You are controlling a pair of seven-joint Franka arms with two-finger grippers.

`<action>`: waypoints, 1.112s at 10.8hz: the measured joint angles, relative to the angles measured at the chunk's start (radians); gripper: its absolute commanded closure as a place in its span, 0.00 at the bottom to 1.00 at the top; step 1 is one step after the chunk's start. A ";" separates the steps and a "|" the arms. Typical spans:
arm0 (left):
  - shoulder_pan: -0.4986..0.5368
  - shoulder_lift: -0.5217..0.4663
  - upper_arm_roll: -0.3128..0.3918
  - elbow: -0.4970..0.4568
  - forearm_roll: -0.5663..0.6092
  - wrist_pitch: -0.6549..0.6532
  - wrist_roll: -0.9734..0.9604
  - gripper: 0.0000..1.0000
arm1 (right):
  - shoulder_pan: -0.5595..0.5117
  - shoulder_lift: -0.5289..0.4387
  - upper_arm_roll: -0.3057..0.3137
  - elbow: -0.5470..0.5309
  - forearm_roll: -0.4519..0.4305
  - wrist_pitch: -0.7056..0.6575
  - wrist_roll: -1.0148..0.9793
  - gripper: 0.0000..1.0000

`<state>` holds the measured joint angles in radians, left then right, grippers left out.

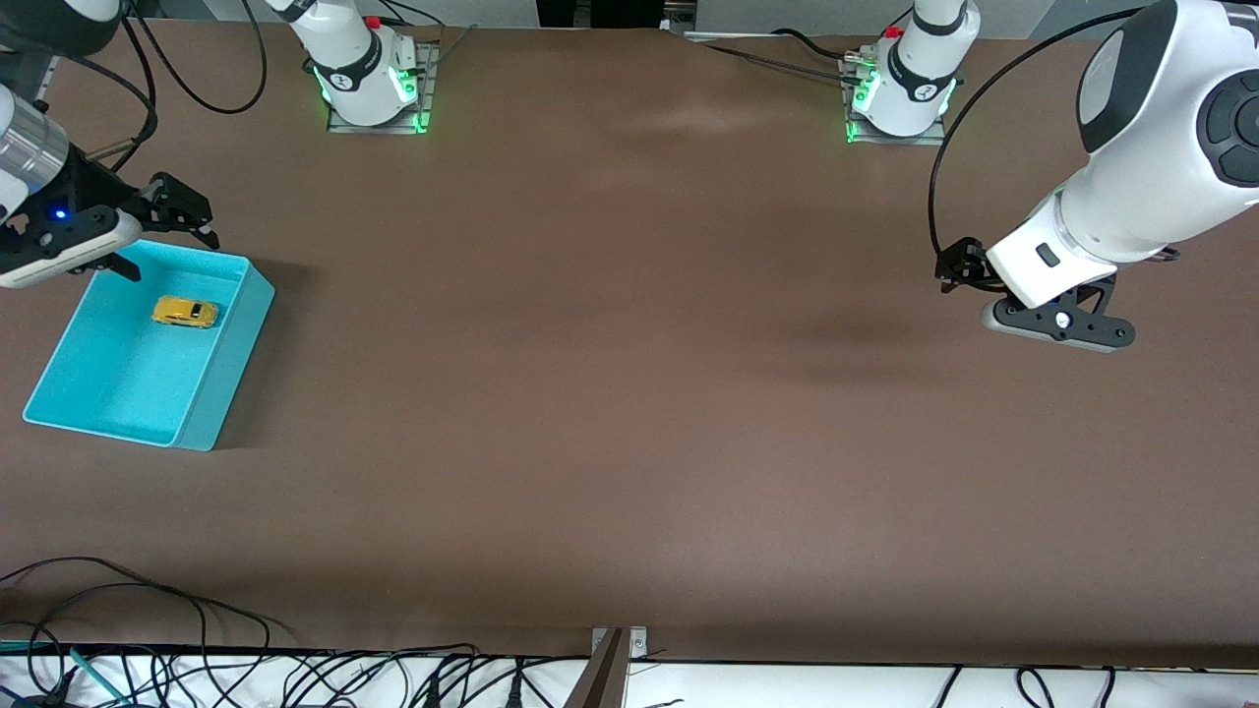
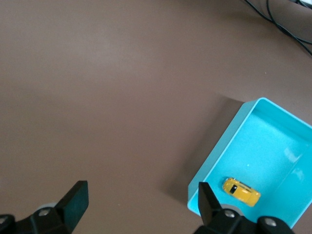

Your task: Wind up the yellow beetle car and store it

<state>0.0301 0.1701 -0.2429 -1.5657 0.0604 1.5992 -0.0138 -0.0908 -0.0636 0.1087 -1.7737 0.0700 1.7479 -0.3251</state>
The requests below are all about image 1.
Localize thin dark floor cable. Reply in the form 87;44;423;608
0;584;296;679

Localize black looping right arm cable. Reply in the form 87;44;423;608
118;0;269;115

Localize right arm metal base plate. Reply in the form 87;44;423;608
328;41;439;134

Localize black background object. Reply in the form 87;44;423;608
537;0;666;29

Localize black looping floor cable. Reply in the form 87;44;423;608
0;557;210;708

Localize black cable with brass plug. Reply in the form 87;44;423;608
54;20;158;163

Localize metal table bracket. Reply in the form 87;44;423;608
591;626;649;660

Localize yellow beetle toy car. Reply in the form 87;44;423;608
151;295;219;329

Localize white lower board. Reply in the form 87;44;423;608
0;647;1259;708

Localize turquoise plastic bin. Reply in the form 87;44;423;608
22;239;277;452

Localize grey metal beam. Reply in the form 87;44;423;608
563;629;629;708

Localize thin black tabletop cables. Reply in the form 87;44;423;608
703;28;886;88

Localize teal cable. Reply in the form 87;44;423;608
0;639;129;701

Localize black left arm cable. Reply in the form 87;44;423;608
928;5;1181;262

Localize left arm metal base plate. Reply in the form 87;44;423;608
844;54;950;147

